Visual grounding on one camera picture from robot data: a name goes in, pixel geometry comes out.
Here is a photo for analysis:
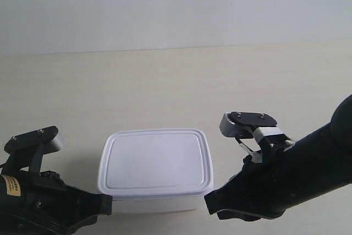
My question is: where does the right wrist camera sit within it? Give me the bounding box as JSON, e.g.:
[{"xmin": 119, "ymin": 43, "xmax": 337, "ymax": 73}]
[{"xmin": 219, "ymin": 111, "xmax": 292, "ymax": 161}]

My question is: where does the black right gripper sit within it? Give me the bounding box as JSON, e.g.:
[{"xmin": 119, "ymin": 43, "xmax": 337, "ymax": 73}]
[{"xmin": 204, "ymin": 149, "xmax": 296, "ymax": 221}]

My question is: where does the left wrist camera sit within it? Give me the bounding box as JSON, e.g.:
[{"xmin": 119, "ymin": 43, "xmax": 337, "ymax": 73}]
[{"xmin": 2, "ymin": 125, "xmax": 63, "ymax": 176}]

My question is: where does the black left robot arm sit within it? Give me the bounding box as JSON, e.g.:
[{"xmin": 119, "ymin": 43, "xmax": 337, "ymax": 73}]
[{"xmin": 1, "ymin": 171, "xmax": 112, "ymax": 234}]

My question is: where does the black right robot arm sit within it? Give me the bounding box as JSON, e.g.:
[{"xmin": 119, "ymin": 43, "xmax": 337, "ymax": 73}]
[{"xmin": 204, "ymin": 97, "xmax": 351, "ymax": 222}]

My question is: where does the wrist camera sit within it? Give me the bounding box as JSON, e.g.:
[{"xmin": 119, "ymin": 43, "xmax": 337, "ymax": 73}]
[
  {"xmin": 219, "ymin": 111, "xmax": 292, "ymax": 161},
  {"xmin": 2, "ymin": 125, "xmax": 63, "ymax": 176}
]

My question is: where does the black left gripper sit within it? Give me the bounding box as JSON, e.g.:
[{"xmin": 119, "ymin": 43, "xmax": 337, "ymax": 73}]
[{"xmin": 8, "ymin": 171, "xmax": 112, "ymax": 234}]

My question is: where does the white lidded plastic container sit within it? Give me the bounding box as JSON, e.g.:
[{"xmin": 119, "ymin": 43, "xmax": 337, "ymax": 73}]
[{"xmin": 97, "ymin": 128, "xmax": 214, "ymax": 214}]

